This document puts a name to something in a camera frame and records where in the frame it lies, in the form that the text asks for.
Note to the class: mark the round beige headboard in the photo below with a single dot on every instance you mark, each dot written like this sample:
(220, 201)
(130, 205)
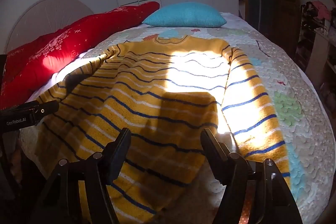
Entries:
(47, 16)

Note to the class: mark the yellow striped sweater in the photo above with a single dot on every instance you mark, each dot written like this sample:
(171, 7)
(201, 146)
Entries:
(157, 77)

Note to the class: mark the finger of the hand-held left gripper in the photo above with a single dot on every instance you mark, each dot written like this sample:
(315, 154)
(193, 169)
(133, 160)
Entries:
(48, 108)

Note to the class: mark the patterned quilted bed cover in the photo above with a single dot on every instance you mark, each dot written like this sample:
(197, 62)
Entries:
(288, 87)

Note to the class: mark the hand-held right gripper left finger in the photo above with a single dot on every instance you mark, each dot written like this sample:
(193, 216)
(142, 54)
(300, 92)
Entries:
(122, 151)

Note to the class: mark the pink cloth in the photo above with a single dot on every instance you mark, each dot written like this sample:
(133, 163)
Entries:
(321, 8)

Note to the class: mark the red embroidered pillow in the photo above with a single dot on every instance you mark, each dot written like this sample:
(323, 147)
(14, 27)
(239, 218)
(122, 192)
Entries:
(52, 56)

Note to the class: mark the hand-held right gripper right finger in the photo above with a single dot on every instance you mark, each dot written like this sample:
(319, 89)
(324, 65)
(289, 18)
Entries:
(210, 151)

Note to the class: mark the turquoise knitted pillow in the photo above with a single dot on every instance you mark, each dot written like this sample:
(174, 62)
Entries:
(183, 15)

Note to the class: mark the cluttered shelf rack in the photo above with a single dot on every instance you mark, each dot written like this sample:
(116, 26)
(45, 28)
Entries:
(315, 37)

